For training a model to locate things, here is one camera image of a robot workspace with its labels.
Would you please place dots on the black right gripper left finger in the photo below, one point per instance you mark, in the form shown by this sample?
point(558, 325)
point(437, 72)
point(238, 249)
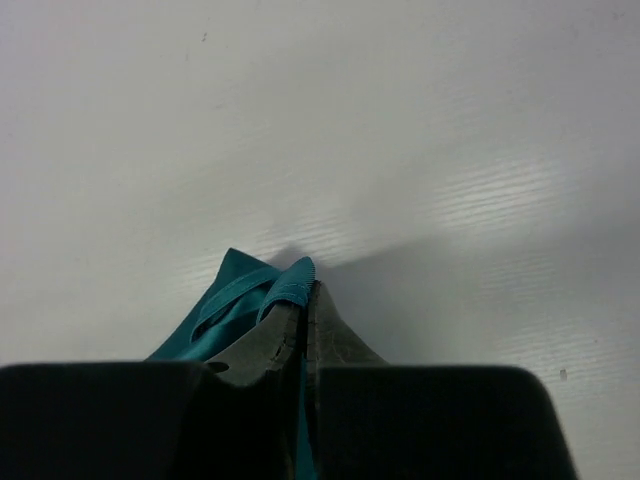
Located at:
point(267, 350)

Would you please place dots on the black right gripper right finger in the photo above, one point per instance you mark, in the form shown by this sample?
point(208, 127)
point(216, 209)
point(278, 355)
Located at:
point(330, 340)

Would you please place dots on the teal cloth napkin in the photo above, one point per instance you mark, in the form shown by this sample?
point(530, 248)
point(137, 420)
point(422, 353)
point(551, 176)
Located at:
point(243, 292)

